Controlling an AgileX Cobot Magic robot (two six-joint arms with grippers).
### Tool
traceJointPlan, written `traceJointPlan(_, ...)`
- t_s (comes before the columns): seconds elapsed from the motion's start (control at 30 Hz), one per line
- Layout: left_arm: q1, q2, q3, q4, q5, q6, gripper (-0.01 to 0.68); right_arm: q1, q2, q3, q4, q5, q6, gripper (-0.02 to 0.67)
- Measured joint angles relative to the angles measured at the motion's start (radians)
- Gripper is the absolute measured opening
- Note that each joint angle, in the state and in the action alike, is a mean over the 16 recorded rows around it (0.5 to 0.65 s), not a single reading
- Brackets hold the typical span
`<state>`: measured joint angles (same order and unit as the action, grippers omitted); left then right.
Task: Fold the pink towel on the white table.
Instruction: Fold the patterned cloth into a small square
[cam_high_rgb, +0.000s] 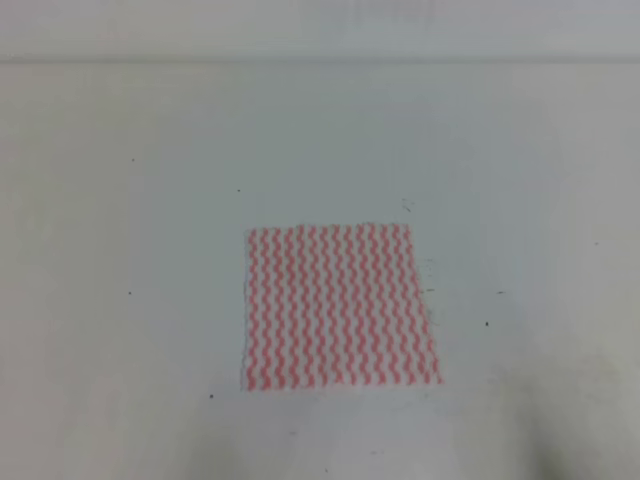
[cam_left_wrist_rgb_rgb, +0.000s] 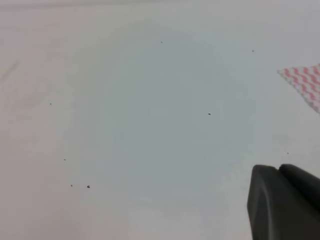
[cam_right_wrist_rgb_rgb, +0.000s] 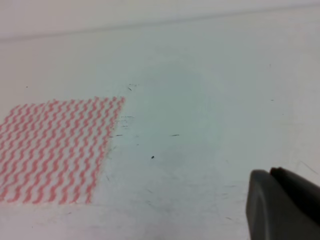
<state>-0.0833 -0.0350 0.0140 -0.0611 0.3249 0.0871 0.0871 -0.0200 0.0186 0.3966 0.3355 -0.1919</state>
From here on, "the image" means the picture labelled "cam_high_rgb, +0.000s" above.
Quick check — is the pink white striped towel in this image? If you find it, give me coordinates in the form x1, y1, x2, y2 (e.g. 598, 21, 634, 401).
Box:
241, 223, 443, 391

